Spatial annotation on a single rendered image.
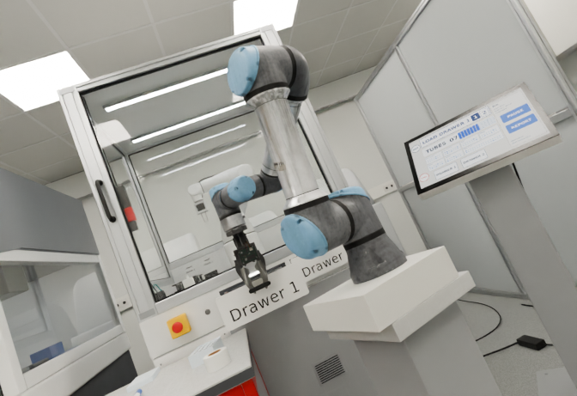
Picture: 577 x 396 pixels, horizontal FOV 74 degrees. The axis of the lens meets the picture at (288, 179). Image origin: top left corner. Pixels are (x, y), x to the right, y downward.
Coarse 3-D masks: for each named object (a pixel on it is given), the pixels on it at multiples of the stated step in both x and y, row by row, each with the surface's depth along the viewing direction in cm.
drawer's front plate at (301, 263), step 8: (336, 248) 163; (320, 256) 161; (328, 256) 161; (344, 256) 162; (304, 264) 159; (312, 264) 160; (328, 264) 161; (336, 264) 161; (312, 272) 159; (320, 272) 159
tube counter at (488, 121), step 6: (486, 120) 151; (492, 120) 149; (474, 126) 153; (480, 126) 151; (486, 126) 150; (462, 132) 156; (468, 132) 154; (474, 132) 152; (450, 138) 158; (456, 138) 156; (462, 138) 154
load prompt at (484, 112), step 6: (486, 108) 154; (474, 114) 157; (480, 114) 155; (486, 114) 153; (462, 120) 159; (468, 120) 157; (474, 120) 155; (450, 126) 162; (456, 126) 159; (462, 126) 157; (438, 132) 164; (444, 132) 162; (450, 132) 160; (426, 138) 167; (432, 138) 165; (438, 138) 162; (426, 144) 165
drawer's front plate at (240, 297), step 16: (272, 272) 126; (288, 272) 126; (240, 288) 123; (272, 288) 125; (288, 288) 125; (304, 288) 126; (224, 304) 122; (240, 304) 122; (256, 304) 123; (272, 304) 124; (224, 320) 121; (240, 320) 121
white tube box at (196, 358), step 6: (210, 342) 131; (216, 342) 126; (198, 348) 129; (204, 348) 124; (210, 348) 120; (216, 348) 123; (192, 354) 123; (198, 354) 119; (204, 354) 119; (192, 360) 119; (198, 360) 119; (192, 366) 119
